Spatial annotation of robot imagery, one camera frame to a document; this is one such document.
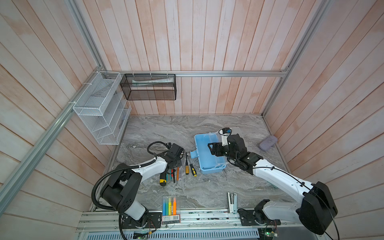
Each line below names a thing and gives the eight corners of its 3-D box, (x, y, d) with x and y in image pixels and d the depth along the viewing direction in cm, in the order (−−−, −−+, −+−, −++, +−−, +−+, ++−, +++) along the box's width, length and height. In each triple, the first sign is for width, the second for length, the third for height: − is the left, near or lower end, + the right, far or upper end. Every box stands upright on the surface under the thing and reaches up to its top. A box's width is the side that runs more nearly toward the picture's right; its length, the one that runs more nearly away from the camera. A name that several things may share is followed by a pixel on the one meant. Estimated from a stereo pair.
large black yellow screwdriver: (159, 186, 86) (158, 184, 84) (161, 174, 91) (160, 172, 89) (166, 186, 86) (165, 184, 84) (167, 174, 91) (166, 172, 89)
